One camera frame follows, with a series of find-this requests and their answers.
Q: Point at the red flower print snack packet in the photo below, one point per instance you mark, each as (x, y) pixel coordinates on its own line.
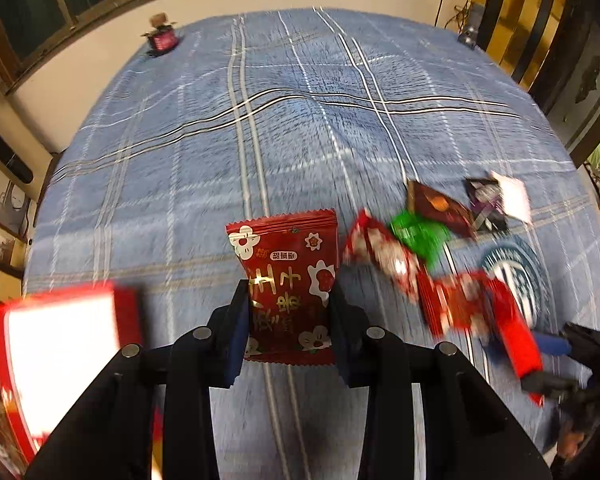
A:
(285, 260)

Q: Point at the yellow wooden slatted panel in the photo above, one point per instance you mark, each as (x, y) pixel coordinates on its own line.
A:
(530, 25)

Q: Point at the brown snack packet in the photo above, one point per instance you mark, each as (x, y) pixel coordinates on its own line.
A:
(440, 207)

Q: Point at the grey power adapter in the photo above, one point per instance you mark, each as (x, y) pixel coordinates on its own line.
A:
(470, 30)

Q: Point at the dark purple snack packet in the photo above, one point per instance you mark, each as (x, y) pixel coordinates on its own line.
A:
(485, 205)

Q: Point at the dark jar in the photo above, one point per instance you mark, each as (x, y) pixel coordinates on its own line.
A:
(161, 40)

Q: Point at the blue plaid blanket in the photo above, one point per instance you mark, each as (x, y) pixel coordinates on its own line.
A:
(280, 135)

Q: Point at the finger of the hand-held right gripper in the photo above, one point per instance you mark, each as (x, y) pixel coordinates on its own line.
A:
(580, 342)
(550, 385)

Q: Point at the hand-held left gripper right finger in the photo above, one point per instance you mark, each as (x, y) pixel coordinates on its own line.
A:
(341, 360)

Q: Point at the red cardboard box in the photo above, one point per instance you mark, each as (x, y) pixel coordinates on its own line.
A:
(60, 350)

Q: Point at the green snack packet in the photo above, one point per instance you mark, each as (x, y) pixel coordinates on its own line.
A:
(420, 235)

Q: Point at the barred window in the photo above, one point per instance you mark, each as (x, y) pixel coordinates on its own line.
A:
(30, 10)

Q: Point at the white snack packet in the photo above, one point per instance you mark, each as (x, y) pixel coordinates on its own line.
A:
(514, 197)

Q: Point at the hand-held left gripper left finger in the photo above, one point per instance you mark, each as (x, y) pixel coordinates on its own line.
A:
(236, 345)

